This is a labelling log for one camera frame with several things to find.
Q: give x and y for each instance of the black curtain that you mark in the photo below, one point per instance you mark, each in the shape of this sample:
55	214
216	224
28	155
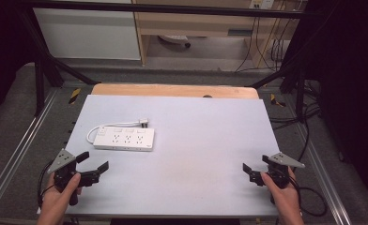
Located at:
354	93
0	47

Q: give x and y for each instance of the person's left hand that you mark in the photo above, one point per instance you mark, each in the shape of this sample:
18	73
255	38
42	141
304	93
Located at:
55	200

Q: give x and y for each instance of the light wooden board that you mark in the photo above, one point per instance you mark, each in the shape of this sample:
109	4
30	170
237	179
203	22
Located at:
172	90

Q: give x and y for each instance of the white cabinet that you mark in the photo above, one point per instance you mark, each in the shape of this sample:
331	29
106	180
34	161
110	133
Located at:
88	34

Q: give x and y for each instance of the light wooden desk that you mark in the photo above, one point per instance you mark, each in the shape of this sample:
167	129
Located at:
188	23

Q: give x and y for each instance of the white plug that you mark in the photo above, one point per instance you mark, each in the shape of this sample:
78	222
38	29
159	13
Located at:
143	121

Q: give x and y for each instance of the grey rectangular label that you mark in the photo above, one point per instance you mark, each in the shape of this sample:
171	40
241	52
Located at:
240	32

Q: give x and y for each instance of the black metal frame stand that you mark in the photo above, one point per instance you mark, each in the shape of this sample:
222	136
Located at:
39	87
300	93

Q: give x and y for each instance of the yellow black striped tape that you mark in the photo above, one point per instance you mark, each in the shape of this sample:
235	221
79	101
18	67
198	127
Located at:
276	100
74	95

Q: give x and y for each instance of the person's right hand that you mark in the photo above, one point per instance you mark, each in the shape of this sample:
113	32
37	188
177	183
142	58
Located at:
285	200

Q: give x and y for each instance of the aluminium rail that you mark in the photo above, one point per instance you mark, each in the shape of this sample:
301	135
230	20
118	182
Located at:
326	184
19	146

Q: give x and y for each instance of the black horizontal frame bar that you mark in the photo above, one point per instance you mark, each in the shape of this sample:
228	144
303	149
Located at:
172	8

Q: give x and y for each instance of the white power strip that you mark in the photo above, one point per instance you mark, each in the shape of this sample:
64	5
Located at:
125	140

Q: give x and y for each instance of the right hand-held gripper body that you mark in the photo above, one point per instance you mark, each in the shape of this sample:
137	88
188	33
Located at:
282	160

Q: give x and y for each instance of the white wall socket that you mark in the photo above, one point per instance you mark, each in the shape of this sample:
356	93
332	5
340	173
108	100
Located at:
262	3

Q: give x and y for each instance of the white caster base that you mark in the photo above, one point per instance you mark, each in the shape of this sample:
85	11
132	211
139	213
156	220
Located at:
174	38

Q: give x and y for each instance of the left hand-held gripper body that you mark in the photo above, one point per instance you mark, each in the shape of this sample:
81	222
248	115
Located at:
62	160

